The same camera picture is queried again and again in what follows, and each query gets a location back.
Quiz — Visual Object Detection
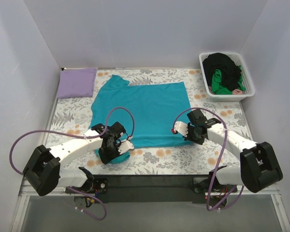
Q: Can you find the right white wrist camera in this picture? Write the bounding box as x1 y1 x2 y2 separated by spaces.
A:
171 121 189 141

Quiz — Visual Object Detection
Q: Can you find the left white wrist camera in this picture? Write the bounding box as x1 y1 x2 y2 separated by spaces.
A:
117 136 134 155

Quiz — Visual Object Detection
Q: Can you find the folded purple t shirt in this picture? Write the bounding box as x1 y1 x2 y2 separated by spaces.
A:
57 68 97 99

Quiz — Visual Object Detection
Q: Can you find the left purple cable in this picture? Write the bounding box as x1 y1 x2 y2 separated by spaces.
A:
10 107 135 220

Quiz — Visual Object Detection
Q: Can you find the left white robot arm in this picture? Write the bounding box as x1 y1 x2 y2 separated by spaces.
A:
23 122 134 196

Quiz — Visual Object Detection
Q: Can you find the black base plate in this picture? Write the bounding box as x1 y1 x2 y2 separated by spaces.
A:
65 174 238 205

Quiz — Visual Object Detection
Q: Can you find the pink garment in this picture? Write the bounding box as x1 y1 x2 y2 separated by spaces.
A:
232 89 243 95

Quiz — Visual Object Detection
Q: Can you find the green t shirt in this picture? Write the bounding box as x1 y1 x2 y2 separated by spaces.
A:
211 65 246 95

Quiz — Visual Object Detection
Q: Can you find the black t shirt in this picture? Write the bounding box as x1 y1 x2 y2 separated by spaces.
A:
202 53 236 87

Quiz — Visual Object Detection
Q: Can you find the teal t shirt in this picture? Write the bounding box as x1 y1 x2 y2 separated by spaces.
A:
89 74 194 165

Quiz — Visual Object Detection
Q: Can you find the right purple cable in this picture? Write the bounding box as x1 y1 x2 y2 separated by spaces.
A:
173 107 245 211

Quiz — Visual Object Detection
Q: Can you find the purple cable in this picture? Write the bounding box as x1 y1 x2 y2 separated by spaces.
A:
173 107 245 211
10 107 135 220

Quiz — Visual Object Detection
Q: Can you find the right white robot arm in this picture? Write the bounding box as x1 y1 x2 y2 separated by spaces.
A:
174 109 283 193

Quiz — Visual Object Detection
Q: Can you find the white laundry basket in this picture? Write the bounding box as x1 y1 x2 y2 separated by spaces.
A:
199 52 255 102

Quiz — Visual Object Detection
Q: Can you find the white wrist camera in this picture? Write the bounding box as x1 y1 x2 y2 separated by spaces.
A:
117 136 134 155
171 121 189 141

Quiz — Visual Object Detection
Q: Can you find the aluminium frame rail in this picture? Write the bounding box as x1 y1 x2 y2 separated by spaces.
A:
12 175 290 232

